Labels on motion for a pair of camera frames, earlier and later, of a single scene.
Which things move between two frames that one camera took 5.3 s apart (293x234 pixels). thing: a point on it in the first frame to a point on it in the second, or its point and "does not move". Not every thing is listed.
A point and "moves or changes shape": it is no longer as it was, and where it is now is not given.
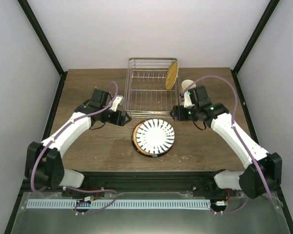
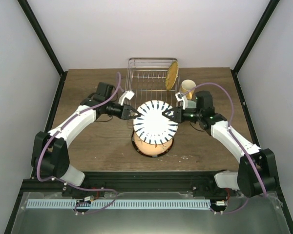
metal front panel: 245,214 does not move
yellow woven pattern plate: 172,75 does not move
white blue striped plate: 155,136 moves or changes shape
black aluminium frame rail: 144,182 does not move
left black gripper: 120,116 to 125,112
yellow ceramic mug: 186,83 does not move
